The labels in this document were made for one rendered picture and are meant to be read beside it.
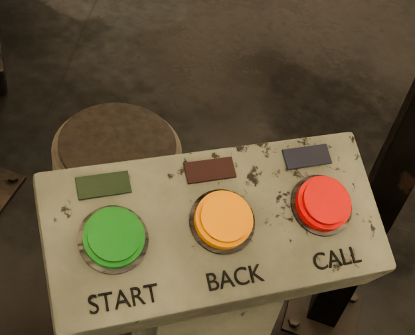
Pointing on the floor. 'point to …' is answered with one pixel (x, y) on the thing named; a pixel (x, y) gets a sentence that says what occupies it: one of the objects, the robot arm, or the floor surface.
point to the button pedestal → (61, 320)
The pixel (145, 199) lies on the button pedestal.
